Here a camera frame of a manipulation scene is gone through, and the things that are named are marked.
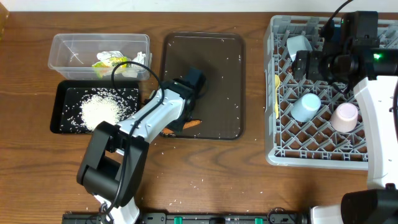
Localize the light blue plastic cup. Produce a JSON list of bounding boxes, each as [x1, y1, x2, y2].
[[290, 93, 321, 123]]

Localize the black rectangular tray bin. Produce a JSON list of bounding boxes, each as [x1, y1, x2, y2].
[[50, 80, 141, 134]]

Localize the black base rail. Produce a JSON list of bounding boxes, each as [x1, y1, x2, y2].
[[61, 212, 312, 224]]

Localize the clear plastic waste bin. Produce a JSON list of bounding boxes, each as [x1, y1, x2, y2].
[[48, 34, 152, 80]]

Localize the orange carrot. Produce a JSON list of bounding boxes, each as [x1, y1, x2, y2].
[[162, 119, 202, 134]]

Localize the yellow plastic spoon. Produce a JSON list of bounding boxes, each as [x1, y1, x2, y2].
[[274, 75, 280, 119]]

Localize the dark brown serving tray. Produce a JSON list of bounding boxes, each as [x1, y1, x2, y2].
[[160, 32, 246, 141]]

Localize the light blue rice bowl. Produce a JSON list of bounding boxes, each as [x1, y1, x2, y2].
[[287, 35, 313, 62]]

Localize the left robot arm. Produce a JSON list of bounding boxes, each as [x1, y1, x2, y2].
[[75, 68, 206, 223]]

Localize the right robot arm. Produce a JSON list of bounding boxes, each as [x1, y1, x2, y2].
[[293, 11, 397, 223]]

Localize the pile of white rice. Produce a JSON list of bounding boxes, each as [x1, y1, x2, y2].
[[60, 88, 139, 131]]

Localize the pink plastic cup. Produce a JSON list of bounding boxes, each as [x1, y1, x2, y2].
[[330, 103, 358, 133]]

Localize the yellow green snack wrapper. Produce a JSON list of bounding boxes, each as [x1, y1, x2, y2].
[[92, 57, 129, 79]]

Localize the white tissue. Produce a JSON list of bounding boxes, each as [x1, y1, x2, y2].
[[97, 51, 146, 78]]

